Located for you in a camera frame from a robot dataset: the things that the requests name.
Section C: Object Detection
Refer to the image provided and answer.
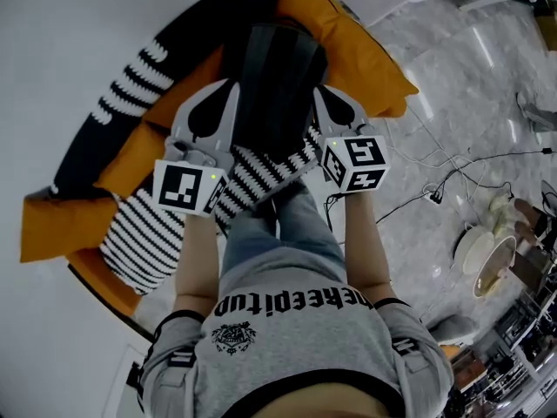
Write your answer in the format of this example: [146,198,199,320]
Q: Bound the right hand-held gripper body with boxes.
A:
[320,123,389,196]

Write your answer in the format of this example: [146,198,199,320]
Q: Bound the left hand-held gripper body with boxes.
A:
[151,138,232,221]

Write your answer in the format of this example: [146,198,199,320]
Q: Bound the black backpack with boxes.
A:
[225,17,331,161]

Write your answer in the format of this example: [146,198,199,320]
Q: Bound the orange sofa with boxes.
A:
[19,0,421,321]

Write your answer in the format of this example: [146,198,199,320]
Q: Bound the person's left forearm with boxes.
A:
[172,212,228,322]

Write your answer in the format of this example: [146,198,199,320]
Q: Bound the person's right forearm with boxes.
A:
[342,191,396,309]

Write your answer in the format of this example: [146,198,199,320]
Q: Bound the orange back cushion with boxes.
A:
[92,118,176,200]
[142,44,228,139]

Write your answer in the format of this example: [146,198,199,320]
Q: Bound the black white striped blanket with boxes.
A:
[102,124,319,296]

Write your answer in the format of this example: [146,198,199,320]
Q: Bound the orange square cushion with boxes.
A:
[19,192,119,266]
[277,0,420,120]

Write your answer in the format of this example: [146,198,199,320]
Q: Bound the black knitted throw white stripes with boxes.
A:
[53,0,286,196]

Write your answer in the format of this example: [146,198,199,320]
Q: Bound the person's blue jeans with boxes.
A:
[218,179,350,287]

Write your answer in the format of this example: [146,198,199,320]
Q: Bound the person's grey t-shirt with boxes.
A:
[138,250,457,418]

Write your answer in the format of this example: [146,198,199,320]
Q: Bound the dark cabinet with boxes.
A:
[512,240,557,296]

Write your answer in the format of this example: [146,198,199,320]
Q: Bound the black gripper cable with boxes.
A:
[323,191,346,235]

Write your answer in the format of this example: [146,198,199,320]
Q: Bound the white floor cable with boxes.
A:
[381,114,480,192]

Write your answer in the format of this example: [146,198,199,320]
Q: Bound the black floor cable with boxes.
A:
[374,146,554,226]

